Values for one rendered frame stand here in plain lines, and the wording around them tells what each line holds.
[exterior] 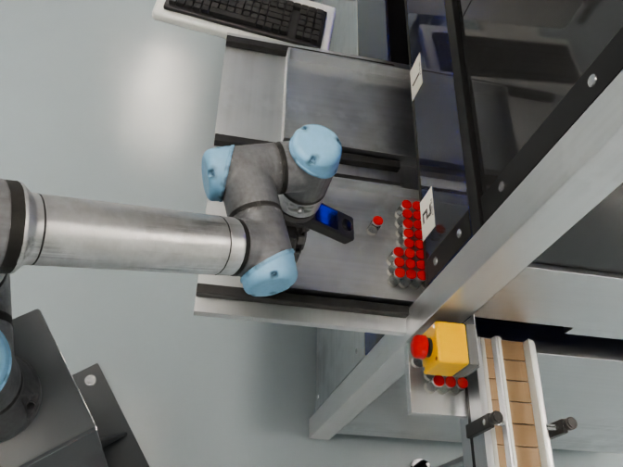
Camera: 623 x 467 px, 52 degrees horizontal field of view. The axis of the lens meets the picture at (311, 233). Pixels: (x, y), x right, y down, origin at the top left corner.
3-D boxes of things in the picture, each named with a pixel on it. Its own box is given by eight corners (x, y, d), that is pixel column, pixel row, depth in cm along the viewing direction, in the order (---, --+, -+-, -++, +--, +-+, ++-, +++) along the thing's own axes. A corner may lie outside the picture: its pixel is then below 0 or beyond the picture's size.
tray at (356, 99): (424, 82, 155) (428, 71, 152) (431, 170, 143) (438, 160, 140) (285, 57, 149) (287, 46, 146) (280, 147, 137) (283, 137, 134)
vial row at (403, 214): (404, 211, 135) (412, 200, 131) (409, 289, 126) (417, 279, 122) (394, 209, 135) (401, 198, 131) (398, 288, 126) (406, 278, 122)
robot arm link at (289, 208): (326, 168, 101) (326, 212, 97) (320, 183, 105) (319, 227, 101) (280, 161, 100) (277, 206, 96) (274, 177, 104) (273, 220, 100)
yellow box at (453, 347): (458, 338, 114) (476, 323, 108) (462, 378, 111) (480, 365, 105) (418, 334, 113) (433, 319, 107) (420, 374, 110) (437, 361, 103)
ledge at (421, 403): (472, 352, 125) (476, 349, 123) (479, 421, 118) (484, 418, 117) (403, 346, 122) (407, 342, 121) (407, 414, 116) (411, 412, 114)
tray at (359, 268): (434, 200, 139) (440, 192, 136) (444, 312, 126) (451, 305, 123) (278, 178, 133) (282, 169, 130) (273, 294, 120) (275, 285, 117)
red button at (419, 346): (428, 340, 111) (437, 333, 108) (429, 363, 109) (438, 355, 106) (407, 338, 111) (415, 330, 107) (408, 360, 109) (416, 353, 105)
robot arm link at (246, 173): (217, 205, 83) (298, 195, 86) (201, 135, 88) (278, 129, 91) (211, 233, 90) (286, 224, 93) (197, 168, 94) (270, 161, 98)
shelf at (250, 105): (419, 72, 160) (422, 67, 158) (442, 340, 125) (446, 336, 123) (226, 38, 151) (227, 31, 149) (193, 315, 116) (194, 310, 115)
